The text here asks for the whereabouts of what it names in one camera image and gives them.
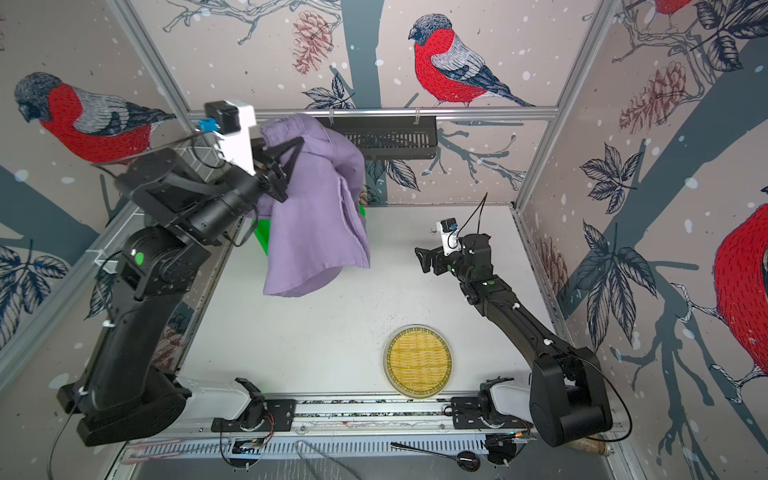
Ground white wire mesh shelf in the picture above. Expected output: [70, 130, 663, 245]
[95, 146, 222, 275]

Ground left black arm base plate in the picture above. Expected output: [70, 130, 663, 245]
[211, 399, 297, 433]

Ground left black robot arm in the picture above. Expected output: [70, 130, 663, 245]
[57, 137, 305, 447]

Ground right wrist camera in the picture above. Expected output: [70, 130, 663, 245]
[437, 218, 460, 256]

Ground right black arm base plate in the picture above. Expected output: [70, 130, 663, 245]
[443, 396, 533, 431]

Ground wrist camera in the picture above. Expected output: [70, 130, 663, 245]
[437, 218, 460, 256]
[198, 100, 257, 174]

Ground purple trousers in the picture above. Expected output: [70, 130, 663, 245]
[257, 114, 370, 297]

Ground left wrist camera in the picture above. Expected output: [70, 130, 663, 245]
[198, 100, 257, 174]

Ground aluminium mounting rail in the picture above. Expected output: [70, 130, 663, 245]
[122, 392, 625, 463]

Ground horizontal aluminium frame bar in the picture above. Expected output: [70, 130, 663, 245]
[187, 106, 560, 125]

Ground round yellow woven tray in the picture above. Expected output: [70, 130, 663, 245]
[383, 324, 453, 399]

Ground brown bottle lying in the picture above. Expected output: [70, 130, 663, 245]
[566, 438, 613, 457]

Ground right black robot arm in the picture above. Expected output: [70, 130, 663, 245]
[414, 234, 613, 447]

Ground black spoon tool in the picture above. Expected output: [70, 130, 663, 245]
[390, 442, 481, 473]

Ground green plastic basket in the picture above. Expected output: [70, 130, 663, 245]
[251, 203, 367, 256]

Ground black hanging wall basket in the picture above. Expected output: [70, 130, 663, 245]
[318, 116, 438, 161]

